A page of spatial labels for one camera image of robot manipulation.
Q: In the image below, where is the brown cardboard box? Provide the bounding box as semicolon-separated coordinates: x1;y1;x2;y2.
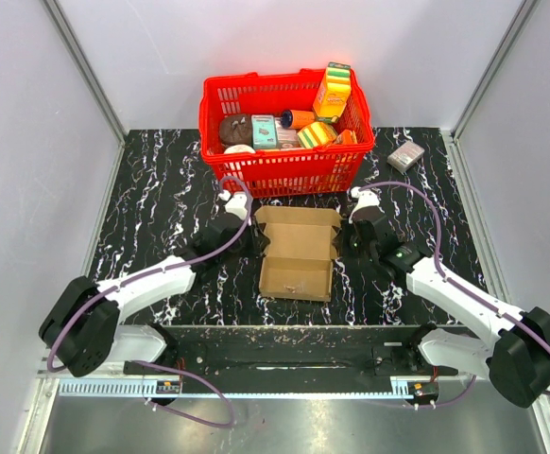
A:
255;206;341;302

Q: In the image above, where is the small clear plastic packet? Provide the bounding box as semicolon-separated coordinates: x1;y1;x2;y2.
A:
283;283;304;293

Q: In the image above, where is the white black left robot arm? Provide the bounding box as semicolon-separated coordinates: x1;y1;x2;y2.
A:
39;214;269;377

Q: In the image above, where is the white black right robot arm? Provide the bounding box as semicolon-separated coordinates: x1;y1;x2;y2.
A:
336;207;550;409

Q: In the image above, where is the pink small food box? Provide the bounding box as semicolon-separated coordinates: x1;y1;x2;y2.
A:
274;117;301;148

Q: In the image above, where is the teal small carton box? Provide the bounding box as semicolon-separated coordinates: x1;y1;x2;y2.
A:
250;114;277;149

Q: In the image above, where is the tall orange sponge box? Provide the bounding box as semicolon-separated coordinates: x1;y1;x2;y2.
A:
313;62;352;124

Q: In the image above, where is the red plastic shopping basket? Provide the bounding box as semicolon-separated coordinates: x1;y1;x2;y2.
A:
198;63;374;198

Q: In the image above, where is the white wrapped tissue pack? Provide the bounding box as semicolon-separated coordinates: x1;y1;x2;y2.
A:
387;141;424;173

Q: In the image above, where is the white round lid container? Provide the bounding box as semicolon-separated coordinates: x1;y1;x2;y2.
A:
224;144;255;154

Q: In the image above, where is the orange snack packet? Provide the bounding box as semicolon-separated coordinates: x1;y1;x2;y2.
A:
334;129;357;146

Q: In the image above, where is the yellow green sponge pack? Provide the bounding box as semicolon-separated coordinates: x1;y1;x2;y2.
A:
297;121;338;148

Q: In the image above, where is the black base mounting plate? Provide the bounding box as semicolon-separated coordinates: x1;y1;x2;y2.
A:
123;323;460;379

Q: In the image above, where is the brown round chocolate cake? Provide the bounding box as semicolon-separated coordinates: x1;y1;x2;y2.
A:
218;113;253;147

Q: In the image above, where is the orange cylindrical can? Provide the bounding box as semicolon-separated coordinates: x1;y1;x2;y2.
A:
281;110;316;130

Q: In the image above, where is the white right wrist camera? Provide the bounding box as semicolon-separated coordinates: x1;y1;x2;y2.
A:
349;186;384;224

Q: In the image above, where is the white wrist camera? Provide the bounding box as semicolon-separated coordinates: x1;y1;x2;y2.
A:
349;186;384;224
218;190;252;223

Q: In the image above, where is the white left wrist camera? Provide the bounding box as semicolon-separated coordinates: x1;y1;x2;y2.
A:
218;190;252;223

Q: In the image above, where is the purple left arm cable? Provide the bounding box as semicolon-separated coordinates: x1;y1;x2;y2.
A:
47;177;253;429

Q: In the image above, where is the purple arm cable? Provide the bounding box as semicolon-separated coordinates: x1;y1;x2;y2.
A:
352;181;550;410
47;177;253;429

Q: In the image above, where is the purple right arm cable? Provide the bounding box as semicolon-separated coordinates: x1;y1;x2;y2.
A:
352;181;550;410

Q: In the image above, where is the aluminium frame rail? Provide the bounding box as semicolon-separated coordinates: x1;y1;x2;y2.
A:
36;340;550;398

